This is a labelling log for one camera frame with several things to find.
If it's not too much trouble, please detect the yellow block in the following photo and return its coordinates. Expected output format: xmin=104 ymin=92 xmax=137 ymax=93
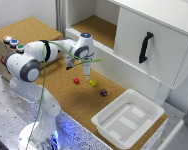
xmin=89 ymin=79 xmax=97 ymax=88

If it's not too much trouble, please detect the white cabinet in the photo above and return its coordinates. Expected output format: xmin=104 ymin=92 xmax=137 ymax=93
xmin=55 ymin=0 xmax=188 ymax=107

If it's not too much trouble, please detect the black door handle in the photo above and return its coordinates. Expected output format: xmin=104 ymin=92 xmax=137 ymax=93
xmin=138 ymin=31 xmax=154 ymax=64

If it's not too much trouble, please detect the pink block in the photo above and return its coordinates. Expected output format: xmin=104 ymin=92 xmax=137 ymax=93
xmin=72 ymin=77 xmax=81 ymax=85

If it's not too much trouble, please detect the purple block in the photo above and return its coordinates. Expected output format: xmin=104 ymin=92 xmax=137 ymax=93
xmin=99 ymin=88 xmax=108 ymax=98

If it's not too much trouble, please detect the red button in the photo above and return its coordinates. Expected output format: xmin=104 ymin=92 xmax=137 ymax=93
xmin=2 ymin=34 xmax=13 ymax=44

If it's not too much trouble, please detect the green button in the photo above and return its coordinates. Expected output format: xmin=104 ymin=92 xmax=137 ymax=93
xmin=15 ymin=44 xmax=26 ymax=54

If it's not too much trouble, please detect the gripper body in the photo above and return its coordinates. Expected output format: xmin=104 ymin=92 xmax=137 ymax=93
xmin=81 ymin=62 xmax=93 ymax=80

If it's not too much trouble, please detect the blue button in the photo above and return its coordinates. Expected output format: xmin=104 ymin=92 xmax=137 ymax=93
xmin=9 ymin=38 xmax=20 ymax=48

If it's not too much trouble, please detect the white sliding door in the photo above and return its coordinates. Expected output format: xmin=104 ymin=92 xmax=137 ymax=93
xmin=113 ymin=6 xmax=188 ymax=90

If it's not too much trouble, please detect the green cable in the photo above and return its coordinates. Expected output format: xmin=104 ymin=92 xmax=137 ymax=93
xmin=24 ymin=40 xmax=103 ymax=150

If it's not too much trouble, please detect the white plastic box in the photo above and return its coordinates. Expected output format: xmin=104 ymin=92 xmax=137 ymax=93
xmin=90 ymin=88 xmax=166 ymax=150

